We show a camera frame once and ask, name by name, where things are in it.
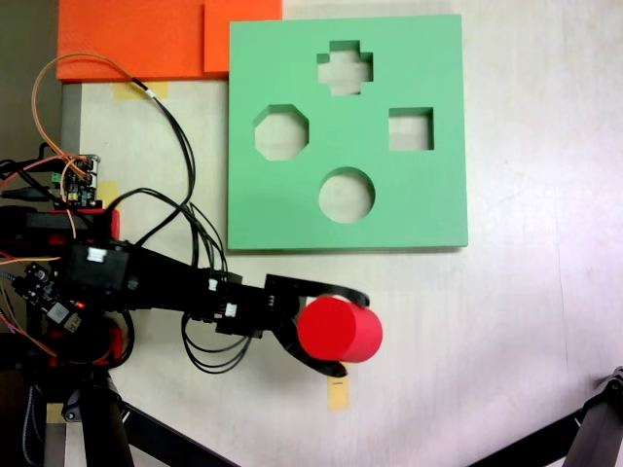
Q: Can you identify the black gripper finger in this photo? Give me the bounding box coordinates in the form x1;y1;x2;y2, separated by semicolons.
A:
294;276;372;309
265;314;352;379

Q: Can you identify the red cylinder block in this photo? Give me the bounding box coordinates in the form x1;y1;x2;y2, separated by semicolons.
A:
295;295;385;365

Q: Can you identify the large orange flat block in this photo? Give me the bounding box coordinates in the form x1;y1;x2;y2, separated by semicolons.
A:
55;0;206;83

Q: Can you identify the yellow tape with black mark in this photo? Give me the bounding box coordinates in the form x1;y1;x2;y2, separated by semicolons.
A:
326;374;352;413

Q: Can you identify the green shape sorter board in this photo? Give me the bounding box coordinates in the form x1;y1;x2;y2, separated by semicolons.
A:
226;14;470;253

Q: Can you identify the black red table clamp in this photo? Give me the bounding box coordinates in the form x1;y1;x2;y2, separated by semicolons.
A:
0;326;123;370
0;204;123;247

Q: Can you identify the large black tripod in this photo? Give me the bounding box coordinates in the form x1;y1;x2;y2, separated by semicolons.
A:
60;374;242;467

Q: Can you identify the circuit board with green terminal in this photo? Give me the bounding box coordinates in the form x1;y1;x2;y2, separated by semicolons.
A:
50;154;104;211

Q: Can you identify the black circuit board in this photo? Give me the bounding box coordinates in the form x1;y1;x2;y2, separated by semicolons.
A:
12;261;85;337

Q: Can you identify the wide yellow tape piece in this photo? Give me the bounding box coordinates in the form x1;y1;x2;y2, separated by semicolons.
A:
113;81;169;102

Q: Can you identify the black notched tripod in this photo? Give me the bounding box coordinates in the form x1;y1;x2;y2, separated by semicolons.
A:
466;365;623;467

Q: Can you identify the black arm wire bundle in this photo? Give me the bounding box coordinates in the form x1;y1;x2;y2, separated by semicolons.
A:
116;187;231;274

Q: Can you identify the black arm wire loop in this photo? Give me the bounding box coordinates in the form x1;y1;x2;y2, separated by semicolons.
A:
180;312;255;376

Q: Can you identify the long black cable pair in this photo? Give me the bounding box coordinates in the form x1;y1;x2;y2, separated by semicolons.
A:
129;75;198;247

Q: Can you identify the red orange wire bundle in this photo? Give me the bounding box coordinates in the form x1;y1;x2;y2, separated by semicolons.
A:
0;310;119;367

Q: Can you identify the blue white braided cable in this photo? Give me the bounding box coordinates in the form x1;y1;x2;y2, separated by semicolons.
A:
20;383;46;464

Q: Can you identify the orange wire pair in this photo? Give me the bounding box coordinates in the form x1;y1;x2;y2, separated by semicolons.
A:
30;52;138;162

